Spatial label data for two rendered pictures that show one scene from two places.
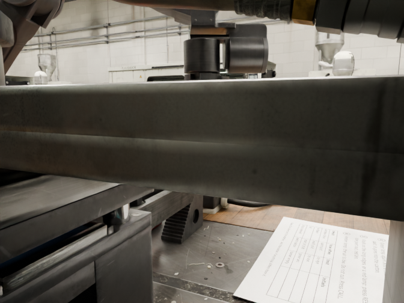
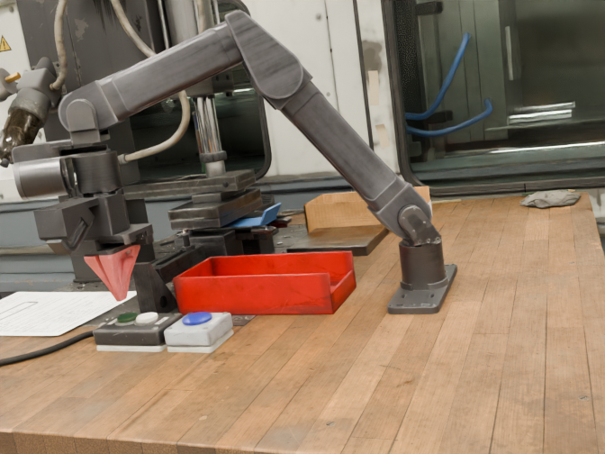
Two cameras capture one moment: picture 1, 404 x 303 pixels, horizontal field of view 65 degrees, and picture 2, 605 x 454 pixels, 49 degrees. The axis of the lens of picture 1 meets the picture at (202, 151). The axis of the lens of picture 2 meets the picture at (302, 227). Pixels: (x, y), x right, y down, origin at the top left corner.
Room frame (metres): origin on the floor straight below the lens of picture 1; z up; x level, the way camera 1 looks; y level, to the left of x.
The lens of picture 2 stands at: (1.40, 0.22, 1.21)
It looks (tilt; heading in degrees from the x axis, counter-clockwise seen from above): 11 degrees down; 178
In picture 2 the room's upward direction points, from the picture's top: 8 degrees counter-clockwise
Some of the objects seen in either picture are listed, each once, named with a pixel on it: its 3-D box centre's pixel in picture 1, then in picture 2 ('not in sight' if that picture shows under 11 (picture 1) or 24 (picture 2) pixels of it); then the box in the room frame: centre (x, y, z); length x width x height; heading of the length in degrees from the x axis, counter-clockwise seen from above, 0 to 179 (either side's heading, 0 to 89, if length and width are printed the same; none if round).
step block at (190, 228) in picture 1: (183, 199); (156, 286); (0.40, 0.03, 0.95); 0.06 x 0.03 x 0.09; 156
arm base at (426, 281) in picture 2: not in sight; (422, 264); (0.48, 0.43, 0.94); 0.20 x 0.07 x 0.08; 156
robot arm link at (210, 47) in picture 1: (205, 57); (93, 172); (0.51, -0.01, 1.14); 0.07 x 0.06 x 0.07; 93
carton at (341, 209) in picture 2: not in sight; (368, 212); (-0.01, 0.43, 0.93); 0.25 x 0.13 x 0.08; 66
